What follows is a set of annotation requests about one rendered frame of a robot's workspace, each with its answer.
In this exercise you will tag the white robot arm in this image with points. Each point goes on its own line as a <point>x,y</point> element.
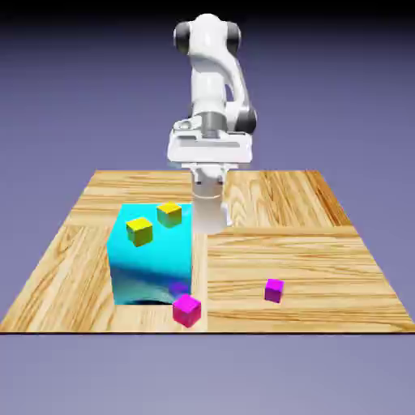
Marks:
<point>207,55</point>

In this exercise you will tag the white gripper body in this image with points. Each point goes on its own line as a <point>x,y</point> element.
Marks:
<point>210,152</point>

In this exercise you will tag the small purple cube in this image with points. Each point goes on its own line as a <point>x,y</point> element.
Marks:
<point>274,290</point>

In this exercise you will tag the small yellow cube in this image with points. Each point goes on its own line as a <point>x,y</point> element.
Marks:
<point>139,231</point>
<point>169,214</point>

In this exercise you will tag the large cyan box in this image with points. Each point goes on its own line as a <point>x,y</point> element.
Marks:
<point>155,253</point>

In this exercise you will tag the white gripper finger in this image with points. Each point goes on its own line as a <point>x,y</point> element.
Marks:
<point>218,176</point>
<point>198,176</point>

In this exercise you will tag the small pink cube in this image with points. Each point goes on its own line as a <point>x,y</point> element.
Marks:
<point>186,310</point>

